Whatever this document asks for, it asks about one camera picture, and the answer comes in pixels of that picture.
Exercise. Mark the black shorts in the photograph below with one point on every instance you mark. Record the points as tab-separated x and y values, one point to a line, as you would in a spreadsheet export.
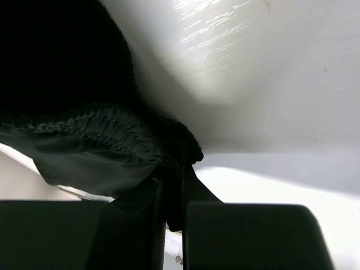
69	101

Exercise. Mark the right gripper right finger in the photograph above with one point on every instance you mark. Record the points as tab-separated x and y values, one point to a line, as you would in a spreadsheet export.
218	235

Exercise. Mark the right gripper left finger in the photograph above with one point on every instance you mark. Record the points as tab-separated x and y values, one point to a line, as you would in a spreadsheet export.
127	233

